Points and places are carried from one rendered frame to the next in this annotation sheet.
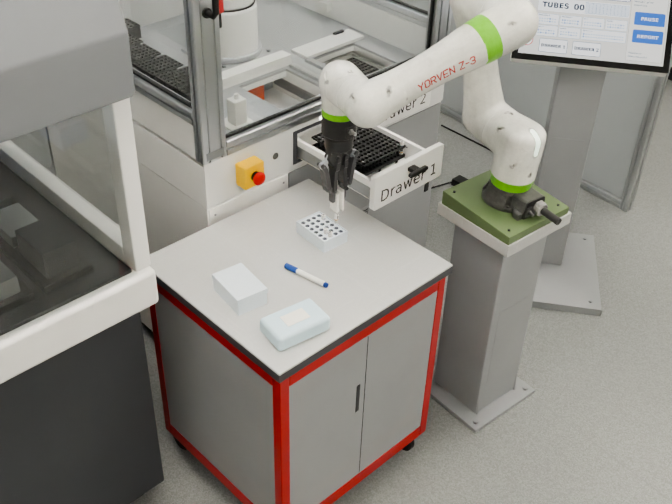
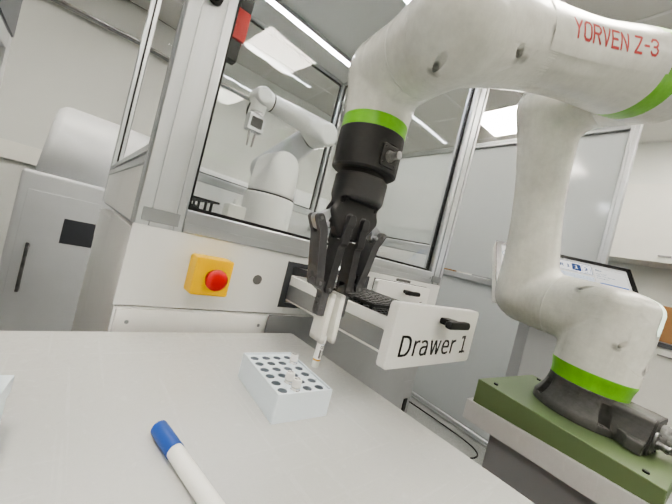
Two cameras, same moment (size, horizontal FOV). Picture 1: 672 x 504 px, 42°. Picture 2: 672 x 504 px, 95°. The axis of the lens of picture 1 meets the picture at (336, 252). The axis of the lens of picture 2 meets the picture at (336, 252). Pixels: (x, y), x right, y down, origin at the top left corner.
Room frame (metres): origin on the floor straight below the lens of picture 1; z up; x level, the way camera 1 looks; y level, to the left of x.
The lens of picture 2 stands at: (1.53, -0.02, 0.99)
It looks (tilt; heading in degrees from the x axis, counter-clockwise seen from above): 1 degrees down; 4
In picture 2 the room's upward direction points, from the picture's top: 14 degrees clockwise
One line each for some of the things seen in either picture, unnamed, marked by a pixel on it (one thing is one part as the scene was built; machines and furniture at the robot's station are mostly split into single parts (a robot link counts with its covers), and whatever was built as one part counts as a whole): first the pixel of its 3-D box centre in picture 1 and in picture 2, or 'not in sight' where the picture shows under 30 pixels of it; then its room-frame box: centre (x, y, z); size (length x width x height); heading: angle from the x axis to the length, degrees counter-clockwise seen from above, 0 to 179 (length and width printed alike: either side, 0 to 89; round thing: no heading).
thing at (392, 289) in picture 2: (400, 102); (401, 299); (2.57, -0.19, 0.87); 0.29 x 0.02 x 0.11; 135
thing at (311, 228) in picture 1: (321, 231); (282, 382); (1.97, 0.04, 0.78); 0.12 x 0.08 x 0.04; 41
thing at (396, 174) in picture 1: (407, 175); (434, 334); (2.13, -0.20, 0.87); 0.29 x 0.02 x 0.11; 135
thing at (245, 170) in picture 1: (250, 173); (209, 275); (2.11, 0.25, 0.88); 0.07 x 0.05 x 0.07; 135
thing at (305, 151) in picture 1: (355, 150); (358, 306); (2.27, -0.05, 0.86); 0.40 x 0.26 x 0.06; 45
